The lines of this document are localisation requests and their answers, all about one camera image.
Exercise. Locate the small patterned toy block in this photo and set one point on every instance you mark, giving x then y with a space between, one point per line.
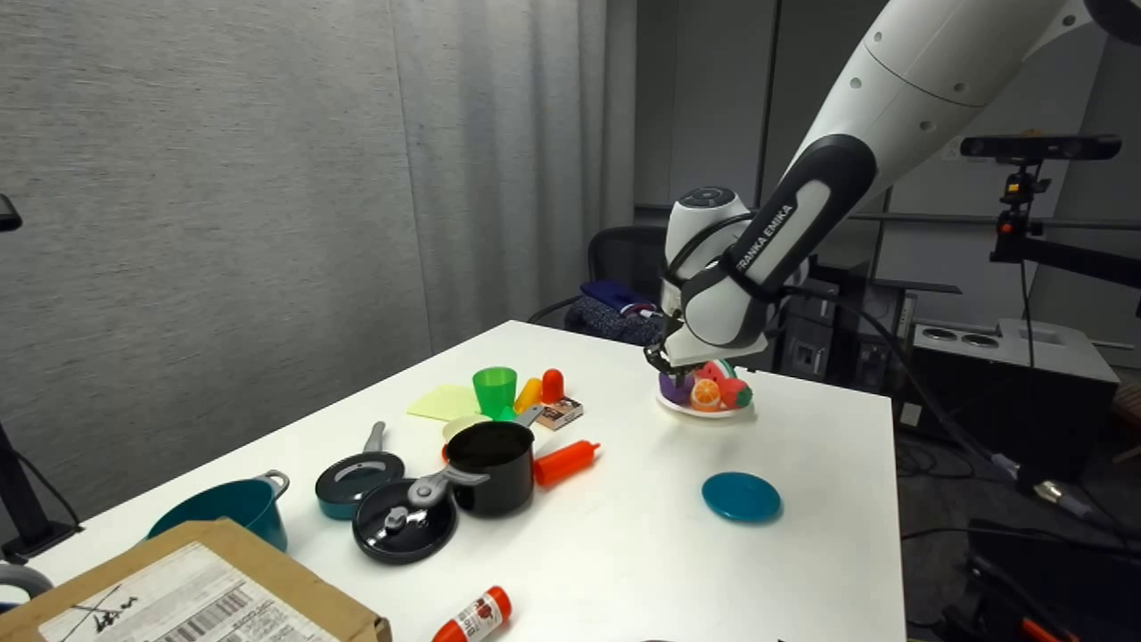
556 415

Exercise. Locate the dark toy frying pan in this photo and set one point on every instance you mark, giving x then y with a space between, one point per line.
340 491

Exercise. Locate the grey equipment cabinet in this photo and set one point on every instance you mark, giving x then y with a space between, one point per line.
1034 394

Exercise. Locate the camera on tripod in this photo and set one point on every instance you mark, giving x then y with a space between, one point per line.
1016 235

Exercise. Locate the red plush strawberry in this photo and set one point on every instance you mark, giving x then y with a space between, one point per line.
732 394

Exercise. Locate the teal toy pot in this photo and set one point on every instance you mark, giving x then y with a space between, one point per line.
247 502

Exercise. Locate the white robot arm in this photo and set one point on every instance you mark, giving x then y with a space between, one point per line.
922 74

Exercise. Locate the cardboard box with label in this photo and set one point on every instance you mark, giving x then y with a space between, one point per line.
198 584

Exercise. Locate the black office chair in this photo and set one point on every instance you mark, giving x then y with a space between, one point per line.
628 257

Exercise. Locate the yellow green cloth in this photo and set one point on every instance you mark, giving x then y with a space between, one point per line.
452 407

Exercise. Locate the orange slice toy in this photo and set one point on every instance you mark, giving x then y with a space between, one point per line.
705 394

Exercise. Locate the black pot lid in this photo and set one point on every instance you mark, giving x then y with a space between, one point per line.
391 530

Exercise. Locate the green plastic cup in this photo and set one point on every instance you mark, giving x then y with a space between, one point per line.
496 390

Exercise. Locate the white plate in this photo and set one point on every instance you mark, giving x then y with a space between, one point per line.
688 413

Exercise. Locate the black toy saucepan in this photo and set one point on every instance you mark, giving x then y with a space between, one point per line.
485 472

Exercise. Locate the purple toy ball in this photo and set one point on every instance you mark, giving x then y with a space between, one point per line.
676 382

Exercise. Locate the teal round lid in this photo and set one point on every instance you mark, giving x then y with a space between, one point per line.
744 497

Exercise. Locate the red white glue stick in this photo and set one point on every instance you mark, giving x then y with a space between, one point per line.
480 617

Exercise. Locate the yellow toy piece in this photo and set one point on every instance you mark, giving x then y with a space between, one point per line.
528 396

